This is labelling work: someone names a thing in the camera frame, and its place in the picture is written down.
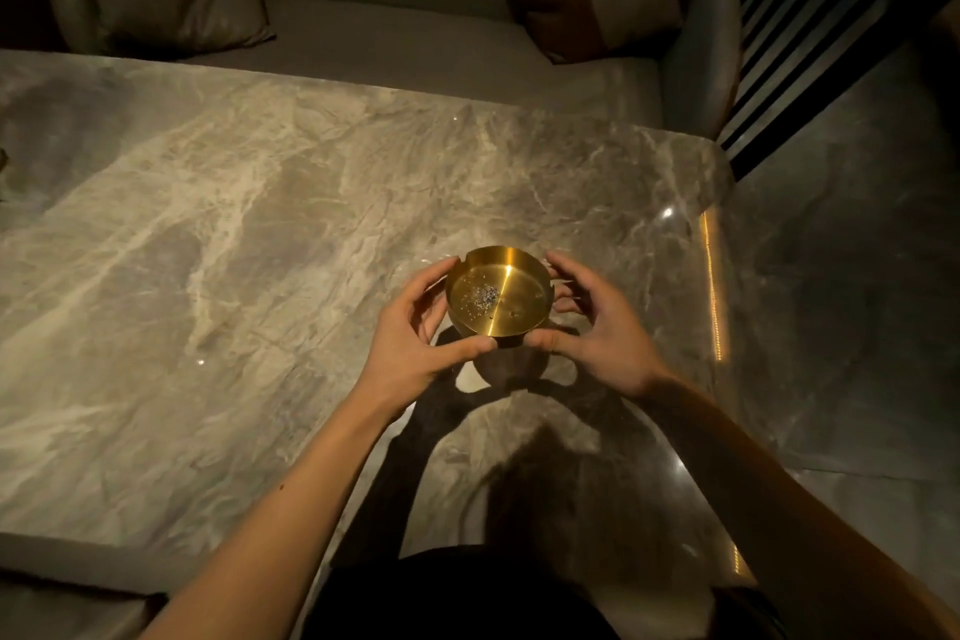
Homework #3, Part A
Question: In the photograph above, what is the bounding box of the person's black clothing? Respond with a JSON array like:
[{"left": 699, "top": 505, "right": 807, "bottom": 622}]
[{"left": 300, "top": 545, "right": 785, "bottom": 640}]

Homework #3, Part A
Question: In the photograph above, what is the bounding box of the person's left hand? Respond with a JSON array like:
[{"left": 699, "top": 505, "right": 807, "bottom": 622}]
[{"left": 351, "top": 256, "right": 498, "bottom": 422}]

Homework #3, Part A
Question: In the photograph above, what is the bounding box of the beige leather sofa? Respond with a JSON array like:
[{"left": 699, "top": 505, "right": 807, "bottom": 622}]
[{"left": 48, "top": 0, "right": 744, "bottom": 142}]

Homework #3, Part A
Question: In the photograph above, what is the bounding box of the person's right hand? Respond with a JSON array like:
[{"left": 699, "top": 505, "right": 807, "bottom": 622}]
[{"left": 524, "top": 250, "right": 674, "bottom": 402}]

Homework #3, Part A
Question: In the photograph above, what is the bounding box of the person's right forearm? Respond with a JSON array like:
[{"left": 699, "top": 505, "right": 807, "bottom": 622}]
[{"left": 637, "top": 373, "right": 960, "bottom": 640}]

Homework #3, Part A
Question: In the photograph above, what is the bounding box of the round gold metal ashtray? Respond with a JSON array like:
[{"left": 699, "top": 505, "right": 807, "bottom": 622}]
[{"left": 445, "top": 245, "right": 556, "bottom": 349}]

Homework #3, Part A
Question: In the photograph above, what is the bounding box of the striped slatted partition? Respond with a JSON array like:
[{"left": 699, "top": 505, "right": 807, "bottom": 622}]
[{"left": 716, "top": 0, "right": 960, "bottom": 183}]

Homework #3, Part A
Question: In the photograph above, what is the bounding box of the person's left forearm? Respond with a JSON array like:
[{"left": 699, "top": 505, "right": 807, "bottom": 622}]
[{"left": 138, "top": 392, "right": 406, "bottom": 640}]

